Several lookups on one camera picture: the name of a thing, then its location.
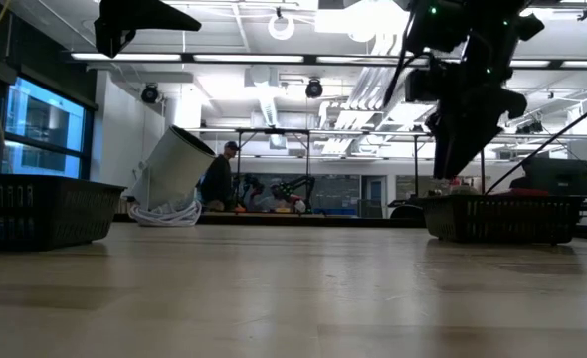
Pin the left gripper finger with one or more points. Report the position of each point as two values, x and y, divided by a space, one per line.
159 17

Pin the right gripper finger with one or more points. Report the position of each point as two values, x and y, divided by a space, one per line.
439 154
465 146

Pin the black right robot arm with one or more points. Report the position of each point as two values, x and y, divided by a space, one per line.
462 25

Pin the black background robot arm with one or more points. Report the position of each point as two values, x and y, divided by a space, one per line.
303 183
251 186

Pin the overhead bar with light strips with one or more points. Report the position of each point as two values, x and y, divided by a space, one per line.
186 57

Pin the black chair back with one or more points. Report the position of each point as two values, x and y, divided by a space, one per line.
405 213

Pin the black plastic mesh basket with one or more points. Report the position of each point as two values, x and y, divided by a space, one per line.
497 219
50 214

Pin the black monitor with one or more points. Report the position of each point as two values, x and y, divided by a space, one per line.
557 176

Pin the blue lit window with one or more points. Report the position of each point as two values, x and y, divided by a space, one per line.
45 117

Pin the white cylindrical lamp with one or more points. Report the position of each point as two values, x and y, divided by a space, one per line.
174 169

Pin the black background rig frame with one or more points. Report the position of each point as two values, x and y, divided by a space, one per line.
415 164
307 154

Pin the black ceiling camera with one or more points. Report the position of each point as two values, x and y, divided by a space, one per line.
314 88
149 93
532 127

